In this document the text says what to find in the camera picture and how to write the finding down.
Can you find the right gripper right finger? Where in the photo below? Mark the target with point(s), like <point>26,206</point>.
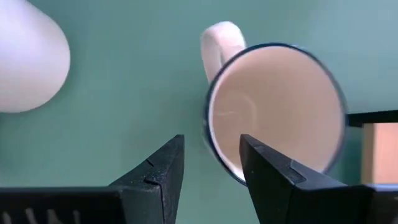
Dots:
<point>280,193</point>

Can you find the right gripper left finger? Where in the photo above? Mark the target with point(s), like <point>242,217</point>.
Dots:
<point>155,193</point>

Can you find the white mug blue leaf print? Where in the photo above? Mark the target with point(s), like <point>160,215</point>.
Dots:
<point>280,102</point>

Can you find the wooden shelf board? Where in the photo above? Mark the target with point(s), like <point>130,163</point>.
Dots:
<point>382,152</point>

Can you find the green table mat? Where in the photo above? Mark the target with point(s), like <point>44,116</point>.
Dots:
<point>130,77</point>

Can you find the black metal shelf frame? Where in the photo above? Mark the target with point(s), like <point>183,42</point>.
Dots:
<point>373,118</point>

